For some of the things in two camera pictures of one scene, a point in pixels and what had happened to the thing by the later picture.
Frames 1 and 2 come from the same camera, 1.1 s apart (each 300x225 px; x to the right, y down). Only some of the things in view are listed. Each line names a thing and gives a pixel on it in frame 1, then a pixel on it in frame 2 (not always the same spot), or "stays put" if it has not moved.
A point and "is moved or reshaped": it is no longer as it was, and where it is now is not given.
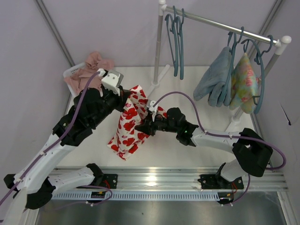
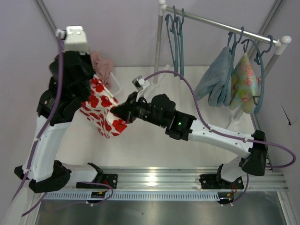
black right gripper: [150, 125] -> [131, 110]
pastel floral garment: [244, 86] stays put
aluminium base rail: [187, 178] stays put
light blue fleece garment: [215, 80] stays put
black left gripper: [122, 99] -> [82, 94]
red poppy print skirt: [134, 114] is moved or reshaped
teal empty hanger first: [175, 60] stays put
